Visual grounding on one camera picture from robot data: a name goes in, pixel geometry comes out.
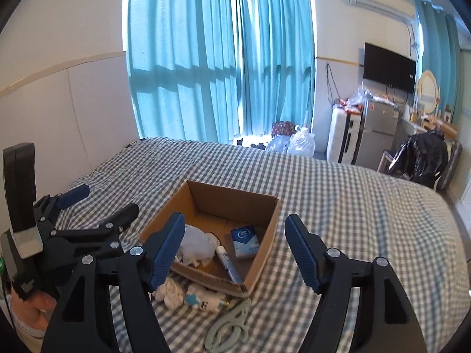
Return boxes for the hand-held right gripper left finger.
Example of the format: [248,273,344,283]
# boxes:
[40,211,186,353]

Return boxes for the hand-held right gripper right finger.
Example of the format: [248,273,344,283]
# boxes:
[284,213,429,353]

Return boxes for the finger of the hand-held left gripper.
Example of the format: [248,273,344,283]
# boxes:
[33,184,91,229]
[48,202,140,266]

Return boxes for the brown cardboard box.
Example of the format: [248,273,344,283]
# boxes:
[139,180,283,298]

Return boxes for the person's left hand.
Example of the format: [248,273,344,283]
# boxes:
[11,287,57,325]

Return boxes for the white plastic bag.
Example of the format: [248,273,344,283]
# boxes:
[173,224,221,267]

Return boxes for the white crumpled cloth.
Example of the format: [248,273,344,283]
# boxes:
[152,277,192,308]

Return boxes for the white and blue toy figure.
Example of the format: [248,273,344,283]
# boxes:
[184,283,230,314]

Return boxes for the blue tissue packet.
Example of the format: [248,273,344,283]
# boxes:
[230,225,260,260]

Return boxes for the white tube with blue cap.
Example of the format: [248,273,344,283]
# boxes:
[216,246,243,284]

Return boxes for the large clear water jug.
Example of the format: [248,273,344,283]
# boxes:
[288,125,316,159]

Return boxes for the small clear water jug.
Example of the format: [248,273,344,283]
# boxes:
[266,134,291,154]

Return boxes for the white quilted folded mattress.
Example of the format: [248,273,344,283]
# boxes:
[327,106,363,164]

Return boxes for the wooden chair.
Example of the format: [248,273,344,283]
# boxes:
[376,149,397,173]

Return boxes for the floral fabric bundle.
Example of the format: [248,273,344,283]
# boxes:
[271,121,297,139]

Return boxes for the silver refrigerator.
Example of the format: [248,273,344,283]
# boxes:
[355,99,403,170]

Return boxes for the black jacket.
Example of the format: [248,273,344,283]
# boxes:
[388,129,450,189]

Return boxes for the clear plastic bag with snacks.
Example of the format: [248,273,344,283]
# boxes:
[344,84,373,114]

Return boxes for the wide teal window curtain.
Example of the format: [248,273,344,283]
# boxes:
[126,0,244,145]

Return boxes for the white dressing table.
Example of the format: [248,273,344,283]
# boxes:
[403,108,459,138]

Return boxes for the oval white-framed mirror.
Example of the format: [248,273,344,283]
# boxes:
[416,70,441,114]

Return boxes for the narrow teal window curtain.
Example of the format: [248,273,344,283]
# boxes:
[235,0,317,137]

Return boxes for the teal curtain beside mirror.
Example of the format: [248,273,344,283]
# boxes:
[414,0,463,126]

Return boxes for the white air conditioner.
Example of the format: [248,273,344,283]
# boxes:
[346,0,416,20]

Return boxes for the black wall cable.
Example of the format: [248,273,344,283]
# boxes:
[325,62,344,104]

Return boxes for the black wall television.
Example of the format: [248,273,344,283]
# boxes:
[364,42,417,95]

